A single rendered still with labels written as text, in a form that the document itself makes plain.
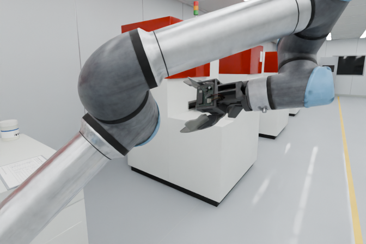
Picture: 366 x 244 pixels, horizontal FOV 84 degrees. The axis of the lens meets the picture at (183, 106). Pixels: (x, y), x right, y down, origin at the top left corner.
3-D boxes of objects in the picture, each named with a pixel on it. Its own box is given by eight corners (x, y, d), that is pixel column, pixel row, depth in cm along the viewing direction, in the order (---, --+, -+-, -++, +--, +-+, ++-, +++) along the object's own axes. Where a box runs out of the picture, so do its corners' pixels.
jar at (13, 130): (0, 139, 104) (-3, 121, 102) (17, 135, 109) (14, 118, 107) (4, 142, 99) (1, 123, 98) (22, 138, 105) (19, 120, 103)
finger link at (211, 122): (191, 119, 55) (215, 98, 53) (194, 121, 57) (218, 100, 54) (200, 133, 53) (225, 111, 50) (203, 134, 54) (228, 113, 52)
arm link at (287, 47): (328, 7, 42) (336, 47, 37) (305, 48, 51) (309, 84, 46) (286, 7, 43) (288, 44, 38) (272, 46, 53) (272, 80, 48)
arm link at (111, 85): (42, 34, 30) (337, -59, 33) (83, 78, 40) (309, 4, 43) (41, 95, 25) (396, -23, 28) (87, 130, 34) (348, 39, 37)
